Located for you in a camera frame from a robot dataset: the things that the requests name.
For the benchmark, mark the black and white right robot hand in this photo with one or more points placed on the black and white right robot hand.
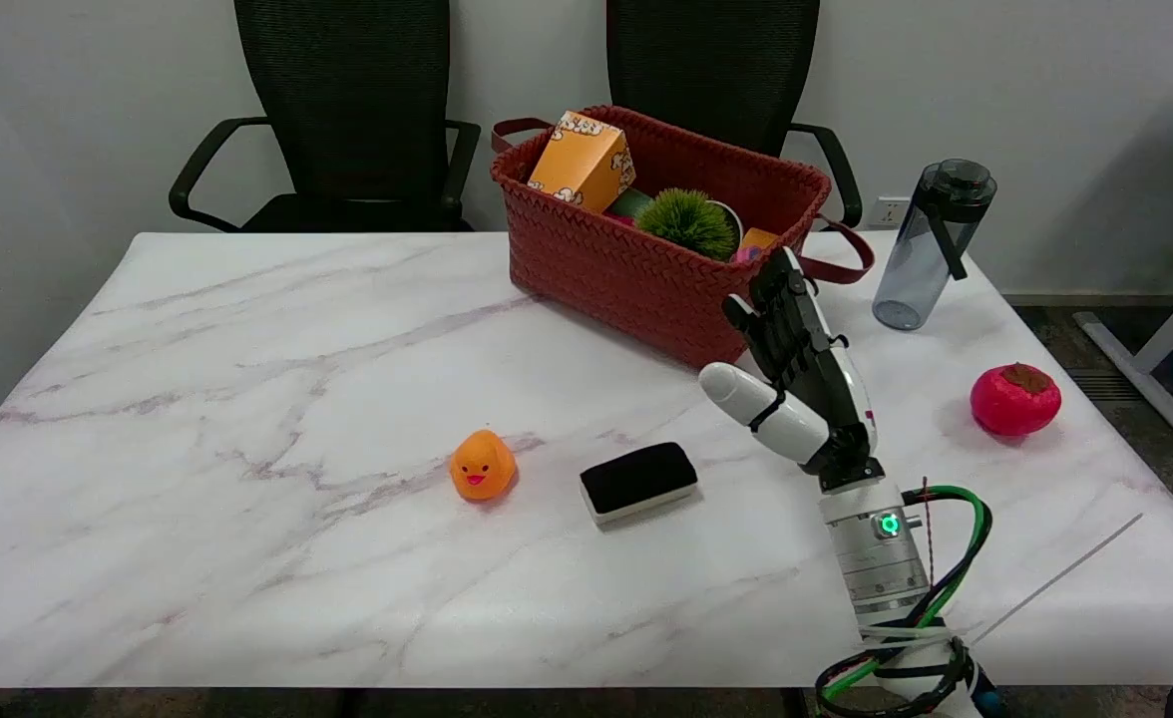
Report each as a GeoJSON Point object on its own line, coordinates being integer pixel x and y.
{"type": "Point", "coordinates": [806, 374]}

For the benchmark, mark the black translucent water bottle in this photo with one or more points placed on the black translucent water bottle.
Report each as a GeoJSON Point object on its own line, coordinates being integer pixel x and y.
{"type": "Point", "coordinates": [921, 259]}

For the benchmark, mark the small orange block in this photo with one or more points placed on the small orange block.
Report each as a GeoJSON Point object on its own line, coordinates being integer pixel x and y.
{"type": "Point", "coordinates": [758, 238]}

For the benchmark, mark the green fuzzy ball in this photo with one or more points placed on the green fuzzy ball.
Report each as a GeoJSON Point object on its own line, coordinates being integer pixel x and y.
{"type": "Point", "coordinates": [688, 223]}

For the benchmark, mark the black whiteboard eraser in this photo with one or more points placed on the black whiteboard eraser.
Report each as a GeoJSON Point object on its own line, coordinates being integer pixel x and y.
{"type": "Point", "coordinates": [636, 477]}

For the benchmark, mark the red woven basket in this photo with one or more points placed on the red woven basket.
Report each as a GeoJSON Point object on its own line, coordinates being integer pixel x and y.
{"type": "Point", "coordinates": [626, 279]}

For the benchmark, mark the red persimmon toy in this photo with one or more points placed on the red persimmon toy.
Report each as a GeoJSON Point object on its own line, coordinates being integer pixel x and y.
{"type": "Point", "coordinates": [1013, 401]}

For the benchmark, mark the green round toy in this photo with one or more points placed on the green round toy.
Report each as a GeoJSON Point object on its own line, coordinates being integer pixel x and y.
{"type": "Point", "coordinates": [628, 204]}

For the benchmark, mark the orange popcorn box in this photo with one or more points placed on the orange popcorn box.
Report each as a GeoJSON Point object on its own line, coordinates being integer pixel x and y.
{"type": "Point", "coordinates": [582, 165]}

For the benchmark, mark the white zip tie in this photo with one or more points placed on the white zip tie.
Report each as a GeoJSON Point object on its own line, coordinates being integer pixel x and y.
{"type": "Point", "coordinates": [1055, 578]}

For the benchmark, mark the black mesh office chair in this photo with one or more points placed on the black mesh office chair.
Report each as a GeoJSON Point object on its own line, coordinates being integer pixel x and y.
{"type": "Point", "coordinates": [347, 100]}
{"type": "Point", "coordinates": [711, 60]}

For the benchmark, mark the white desk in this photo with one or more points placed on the white desk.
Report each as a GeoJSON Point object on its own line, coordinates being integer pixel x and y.
{"type": "Point", "coordinates": [1140, 384]}

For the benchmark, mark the orange rubber duck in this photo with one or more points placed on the orange rubber duck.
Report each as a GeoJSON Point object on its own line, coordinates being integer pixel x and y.
{"type": "Point", "coordinates": [482, 467]}

